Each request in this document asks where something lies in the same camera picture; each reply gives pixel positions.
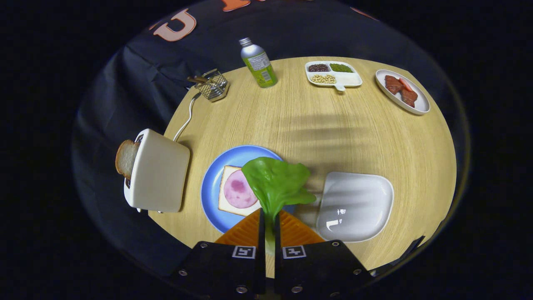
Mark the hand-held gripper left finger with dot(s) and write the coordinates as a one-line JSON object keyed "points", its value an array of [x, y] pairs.
{"points": [[261, 266]]}

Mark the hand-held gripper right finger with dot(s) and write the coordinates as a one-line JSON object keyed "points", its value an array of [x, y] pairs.
{"points": [[277, 271]]}

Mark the green lettuce leaf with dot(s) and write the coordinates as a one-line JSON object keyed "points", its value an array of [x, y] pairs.
{"points": [[277, 179]]}

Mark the toasted bread slice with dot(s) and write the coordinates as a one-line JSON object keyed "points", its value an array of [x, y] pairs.
{"points": [[125, 158]]}

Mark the white bread slice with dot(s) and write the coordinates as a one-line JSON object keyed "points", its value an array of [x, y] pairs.
{"points": [[224, 202]]}

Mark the pink ham slice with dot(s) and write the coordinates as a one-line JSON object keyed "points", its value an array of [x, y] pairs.
{"points": [[237, 189]]}

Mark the white square plate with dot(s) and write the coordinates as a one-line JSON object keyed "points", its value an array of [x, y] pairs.
{"points": [[354, 204]]}

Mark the blue round plate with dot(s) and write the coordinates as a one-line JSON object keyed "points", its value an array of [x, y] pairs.
{"points": [[233, 156]]}

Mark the cream toaster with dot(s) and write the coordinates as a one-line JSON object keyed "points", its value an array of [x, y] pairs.
{"points": [[160, 175]]}

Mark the silver bottle with green label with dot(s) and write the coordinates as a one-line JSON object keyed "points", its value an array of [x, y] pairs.
{"points": [[259, 62]]}

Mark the white divided tray with beans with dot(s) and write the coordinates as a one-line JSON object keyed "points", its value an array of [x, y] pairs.
{"points": [[347, 78]]}

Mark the brown meat slices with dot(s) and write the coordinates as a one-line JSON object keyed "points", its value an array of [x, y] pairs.
{"points": [[393, 84]]}

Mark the white oval plate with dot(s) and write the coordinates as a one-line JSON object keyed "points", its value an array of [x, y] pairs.
{"points": [[418, 102]]}

